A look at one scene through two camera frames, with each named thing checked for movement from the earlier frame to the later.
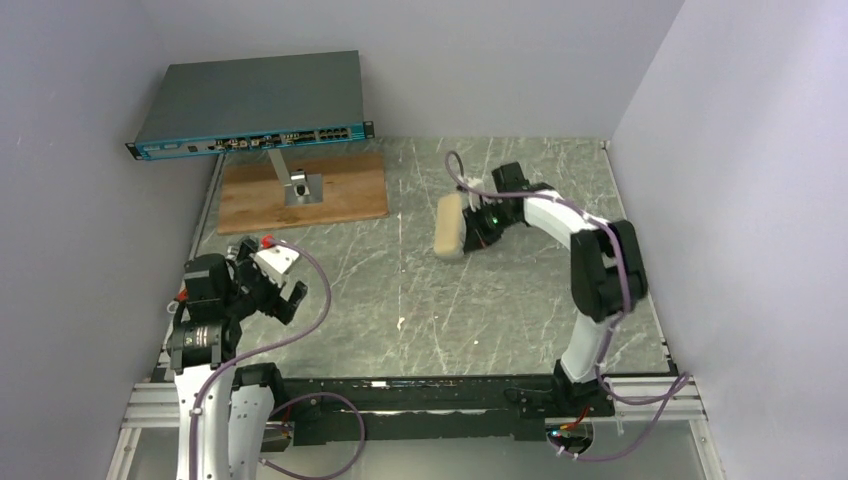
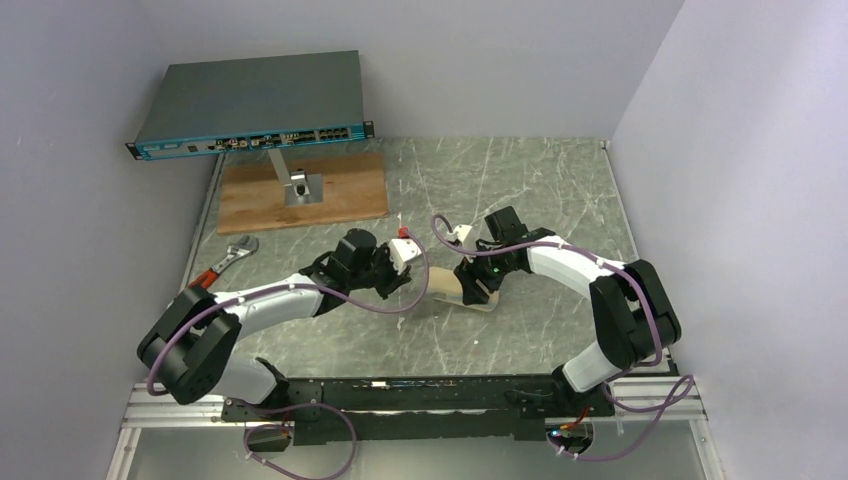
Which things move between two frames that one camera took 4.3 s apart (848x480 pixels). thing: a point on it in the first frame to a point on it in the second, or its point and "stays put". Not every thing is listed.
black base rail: (415, 408) stays put
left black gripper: (266, 294) to (385, 277)
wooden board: (252, 196) stays put
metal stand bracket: (299, 188) stays put
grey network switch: (251, 103) stays put
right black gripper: (473, 229) to (472, 283)
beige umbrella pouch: (450, 226) to (444, 285)
